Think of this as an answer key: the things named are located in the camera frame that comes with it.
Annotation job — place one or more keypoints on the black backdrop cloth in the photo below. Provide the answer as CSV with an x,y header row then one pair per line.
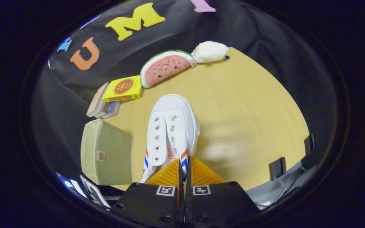
x,y
258,38

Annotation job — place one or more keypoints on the black table edge clamp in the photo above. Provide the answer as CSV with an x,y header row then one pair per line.
x,y
277,169
309,144

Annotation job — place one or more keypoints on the white plush toy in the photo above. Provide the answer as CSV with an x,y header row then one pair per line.
x,y
210,51

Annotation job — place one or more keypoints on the blue book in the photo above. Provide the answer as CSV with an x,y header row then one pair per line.
x,y
110,108

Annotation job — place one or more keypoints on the white canvas shoe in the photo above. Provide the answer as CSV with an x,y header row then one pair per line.
x,y
173,107

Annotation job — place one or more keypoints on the yellow book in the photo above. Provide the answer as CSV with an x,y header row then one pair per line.
x,y
124,88

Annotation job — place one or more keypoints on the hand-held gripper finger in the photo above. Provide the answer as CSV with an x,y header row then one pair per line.
x,y
187,205
181,205

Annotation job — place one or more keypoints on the watermelon slice plush toy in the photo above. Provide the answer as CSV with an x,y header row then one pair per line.
x,y
166,68

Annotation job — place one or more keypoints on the cream fabric storage box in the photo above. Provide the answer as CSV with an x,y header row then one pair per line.
x,y
112,148

